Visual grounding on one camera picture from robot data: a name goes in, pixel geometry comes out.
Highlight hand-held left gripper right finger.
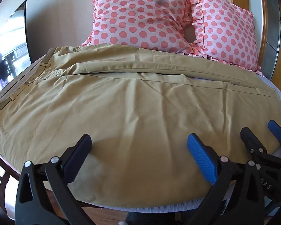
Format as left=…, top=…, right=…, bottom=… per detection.
left=187, top=133, right=272, bottom=225

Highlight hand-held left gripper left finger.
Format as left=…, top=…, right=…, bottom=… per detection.
left=15, top=133, right=94, bottom=225

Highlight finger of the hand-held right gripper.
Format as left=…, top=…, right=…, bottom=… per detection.
left=240, top=126, right=268, bottom=163
left=268, top=120, right=281, bottom=146

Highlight khaki pants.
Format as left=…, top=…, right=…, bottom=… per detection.
left=0, top=45, right=280, bottom=209

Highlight dark wooden furniture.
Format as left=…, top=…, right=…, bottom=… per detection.
left=0, top=143, right=22, bottom=218

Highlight small pink polka dot pillow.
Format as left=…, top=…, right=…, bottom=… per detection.
left=188, top=0, right=264, bottom=76

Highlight large pink polka dot pillow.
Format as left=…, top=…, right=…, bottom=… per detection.
left=81, top=0, right=198, bottom=55

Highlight wall television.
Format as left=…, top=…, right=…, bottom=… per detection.
left=0, top=0, right=31, bottom=92

